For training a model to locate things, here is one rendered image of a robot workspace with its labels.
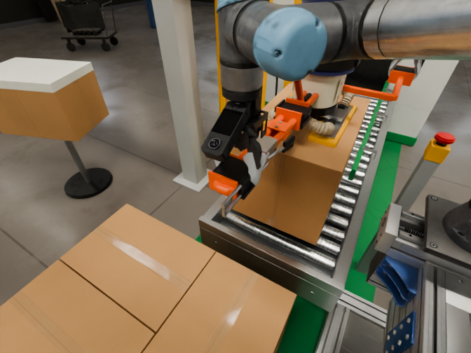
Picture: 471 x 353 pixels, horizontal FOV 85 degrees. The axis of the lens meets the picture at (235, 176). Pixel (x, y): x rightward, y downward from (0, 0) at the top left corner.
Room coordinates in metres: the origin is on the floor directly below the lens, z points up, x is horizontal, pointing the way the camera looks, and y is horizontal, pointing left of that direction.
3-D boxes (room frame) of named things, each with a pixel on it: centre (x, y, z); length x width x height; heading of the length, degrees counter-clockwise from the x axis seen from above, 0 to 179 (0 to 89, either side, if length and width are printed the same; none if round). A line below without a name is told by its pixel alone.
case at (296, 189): (0.96, -0.31, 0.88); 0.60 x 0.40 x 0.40; 151
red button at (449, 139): (0.88, -0.85, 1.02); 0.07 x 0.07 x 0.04
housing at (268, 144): (0.55, -0.07, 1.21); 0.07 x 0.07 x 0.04; 59
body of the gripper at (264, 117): (0.46, -0.01, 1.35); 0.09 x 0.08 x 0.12; 149
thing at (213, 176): (0.44, 0.01, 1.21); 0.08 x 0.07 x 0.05; 149
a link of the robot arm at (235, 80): (0.45, -0.01, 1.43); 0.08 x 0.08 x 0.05
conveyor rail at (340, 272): (1.48, -1.00, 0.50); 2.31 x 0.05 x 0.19; 149
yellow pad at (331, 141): (0.90, -0.39, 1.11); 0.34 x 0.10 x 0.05; 149
